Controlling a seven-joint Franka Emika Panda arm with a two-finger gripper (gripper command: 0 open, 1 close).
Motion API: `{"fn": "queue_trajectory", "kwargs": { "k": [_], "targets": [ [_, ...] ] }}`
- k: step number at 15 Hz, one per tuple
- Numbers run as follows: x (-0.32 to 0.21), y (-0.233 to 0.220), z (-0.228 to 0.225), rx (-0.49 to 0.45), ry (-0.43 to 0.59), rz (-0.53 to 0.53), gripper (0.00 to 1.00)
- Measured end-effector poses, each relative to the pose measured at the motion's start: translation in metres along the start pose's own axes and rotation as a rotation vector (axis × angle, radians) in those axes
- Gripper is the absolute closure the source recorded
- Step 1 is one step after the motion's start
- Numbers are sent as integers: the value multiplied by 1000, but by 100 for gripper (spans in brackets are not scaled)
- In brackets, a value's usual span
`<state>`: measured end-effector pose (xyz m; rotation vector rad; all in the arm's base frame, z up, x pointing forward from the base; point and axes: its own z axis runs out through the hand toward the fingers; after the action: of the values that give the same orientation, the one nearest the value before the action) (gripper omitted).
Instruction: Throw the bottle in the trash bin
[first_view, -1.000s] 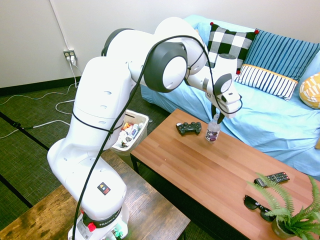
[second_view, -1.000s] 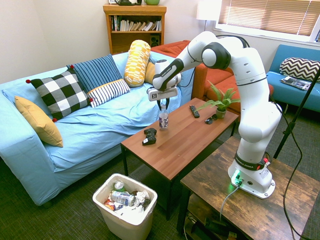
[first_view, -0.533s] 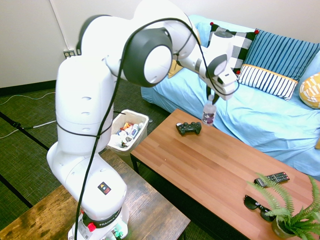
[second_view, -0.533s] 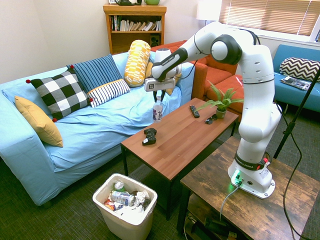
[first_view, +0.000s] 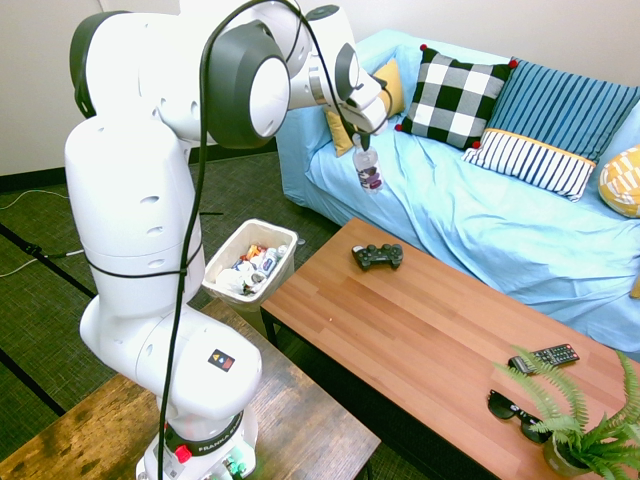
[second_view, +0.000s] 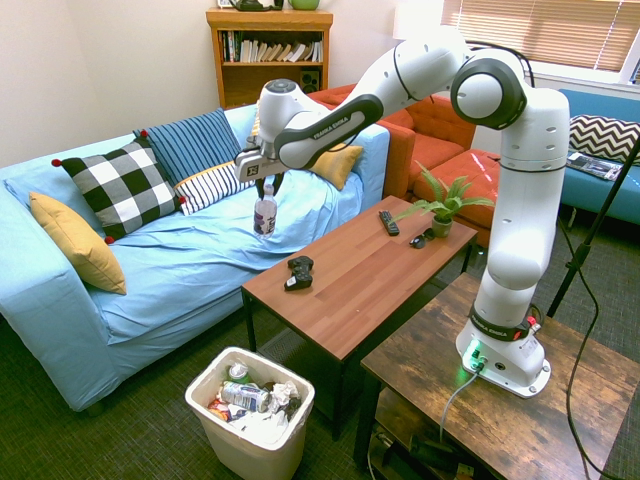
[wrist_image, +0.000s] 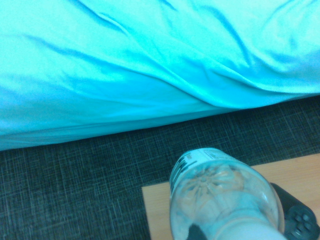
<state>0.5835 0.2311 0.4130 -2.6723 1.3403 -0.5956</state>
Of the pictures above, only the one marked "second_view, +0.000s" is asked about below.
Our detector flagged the clear plastic water bottle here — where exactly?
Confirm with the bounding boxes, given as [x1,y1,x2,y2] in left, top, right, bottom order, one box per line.
[253,183,277,239]

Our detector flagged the white trash bin with liner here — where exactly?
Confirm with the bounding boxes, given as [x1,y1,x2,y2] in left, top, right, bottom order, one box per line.
[184,346,316,480]

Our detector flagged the magazine with dark cover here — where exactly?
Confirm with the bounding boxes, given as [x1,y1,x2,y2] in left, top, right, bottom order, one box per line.
[567,152,624,182]

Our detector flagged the crumpled white paper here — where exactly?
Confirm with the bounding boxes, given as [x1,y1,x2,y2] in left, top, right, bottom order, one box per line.
[269,380,301,414]

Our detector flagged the orange tufted armchair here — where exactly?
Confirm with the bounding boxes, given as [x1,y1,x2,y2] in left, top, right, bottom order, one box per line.
[305,83,477,199]

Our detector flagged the rustic wooden robot table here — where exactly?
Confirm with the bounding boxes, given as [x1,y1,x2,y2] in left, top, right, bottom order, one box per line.
[352,272,640,480]

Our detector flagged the blue striped pillow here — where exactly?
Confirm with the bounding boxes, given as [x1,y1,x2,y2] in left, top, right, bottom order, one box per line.
[133,107,246,187]

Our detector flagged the small potted fern plant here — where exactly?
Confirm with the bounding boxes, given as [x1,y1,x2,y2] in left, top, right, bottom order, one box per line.
[389,160,496,239]

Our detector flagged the row of books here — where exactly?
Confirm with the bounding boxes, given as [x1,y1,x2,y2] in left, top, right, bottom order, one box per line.
[221,30,324,64]

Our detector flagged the black object on bookshelf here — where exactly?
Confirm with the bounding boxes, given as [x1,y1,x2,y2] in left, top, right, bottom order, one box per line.
[233,0,285,12]

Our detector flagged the black game controller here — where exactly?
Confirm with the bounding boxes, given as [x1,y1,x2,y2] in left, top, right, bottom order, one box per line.
[283,255,315,292]

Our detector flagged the light blue covered sofa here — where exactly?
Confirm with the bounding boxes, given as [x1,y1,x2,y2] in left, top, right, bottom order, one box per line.
[0,102,392,414]

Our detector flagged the wooden coffee table black legs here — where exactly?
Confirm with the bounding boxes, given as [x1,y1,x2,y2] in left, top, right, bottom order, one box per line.
[241,194,480,441]

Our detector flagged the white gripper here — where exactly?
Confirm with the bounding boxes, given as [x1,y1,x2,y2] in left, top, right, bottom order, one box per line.
[233,148,285,201]

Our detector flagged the orange tufted ottoman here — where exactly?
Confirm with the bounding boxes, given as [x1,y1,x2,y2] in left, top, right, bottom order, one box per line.
[410,148,502,249]

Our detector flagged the mustard ribbed pillow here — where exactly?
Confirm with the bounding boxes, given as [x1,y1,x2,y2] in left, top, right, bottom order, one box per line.
[308,143,365,191]

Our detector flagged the black cable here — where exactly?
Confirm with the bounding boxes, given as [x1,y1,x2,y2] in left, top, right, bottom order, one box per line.
[558,219,627,480]

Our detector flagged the black TV remote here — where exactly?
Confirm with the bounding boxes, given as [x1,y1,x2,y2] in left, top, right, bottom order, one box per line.
[378,210,402,236]

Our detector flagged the wooden bookshelf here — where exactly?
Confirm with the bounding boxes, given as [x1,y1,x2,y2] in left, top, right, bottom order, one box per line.
[205,8,335,110]

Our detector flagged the black white checkered pillow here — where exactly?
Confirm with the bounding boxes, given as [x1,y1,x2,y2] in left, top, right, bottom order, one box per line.
[51,130,187,245]

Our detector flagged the white navy striped pillow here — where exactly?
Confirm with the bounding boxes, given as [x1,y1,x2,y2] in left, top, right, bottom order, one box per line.
[173,157,257,217]

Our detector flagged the white shade floor lamp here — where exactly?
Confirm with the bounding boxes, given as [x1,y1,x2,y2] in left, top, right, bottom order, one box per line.
[392,0,446,42]

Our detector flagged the teal couch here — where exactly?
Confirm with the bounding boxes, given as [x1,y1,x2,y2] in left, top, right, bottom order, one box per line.
[557,88,640,226]

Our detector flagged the grey cable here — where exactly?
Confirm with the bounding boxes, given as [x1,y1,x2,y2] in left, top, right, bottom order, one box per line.
[438,367,484,444]

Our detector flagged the black white chevron pillow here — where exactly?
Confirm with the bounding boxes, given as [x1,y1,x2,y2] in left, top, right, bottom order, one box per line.
[568,114,640,166]

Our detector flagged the wooden window blinds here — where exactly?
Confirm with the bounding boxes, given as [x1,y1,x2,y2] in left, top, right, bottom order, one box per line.
[439,0,640,74]

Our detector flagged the black camera tripod stand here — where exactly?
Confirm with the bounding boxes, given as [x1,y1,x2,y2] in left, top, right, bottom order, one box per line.
[546,144,640,319]

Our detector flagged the crushed plastic bottle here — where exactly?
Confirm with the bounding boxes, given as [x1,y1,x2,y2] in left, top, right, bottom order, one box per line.
[219,380,272,414]

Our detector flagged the plain mustard yellow pillow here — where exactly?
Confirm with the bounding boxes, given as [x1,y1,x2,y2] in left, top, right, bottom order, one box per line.
[28,191,128,296]

